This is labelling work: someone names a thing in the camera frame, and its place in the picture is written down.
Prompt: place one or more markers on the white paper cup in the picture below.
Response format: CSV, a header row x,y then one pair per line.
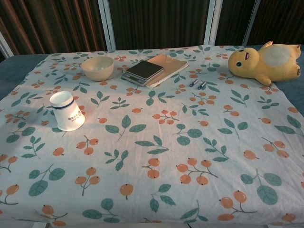
x,y
67,115

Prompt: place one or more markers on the floral print tablecloth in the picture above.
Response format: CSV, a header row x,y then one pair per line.
x,y
152,142

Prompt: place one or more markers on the black digital kitchen scale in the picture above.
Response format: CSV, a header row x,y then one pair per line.
x,y
142,71

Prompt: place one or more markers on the small silver battery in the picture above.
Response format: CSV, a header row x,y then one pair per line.
x,y
192,83
201,85

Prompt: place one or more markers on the tan paper notebook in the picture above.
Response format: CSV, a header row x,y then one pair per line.
x,y
169,65

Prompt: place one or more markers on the beige bowl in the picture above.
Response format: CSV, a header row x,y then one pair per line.
x,y
97,68

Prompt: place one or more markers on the yellow plush toy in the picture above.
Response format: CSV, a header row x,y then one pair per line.
x,y
266,63

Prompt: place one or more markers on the white folding screen frame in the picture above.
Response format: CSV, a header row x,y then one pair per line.
x,y
108,23

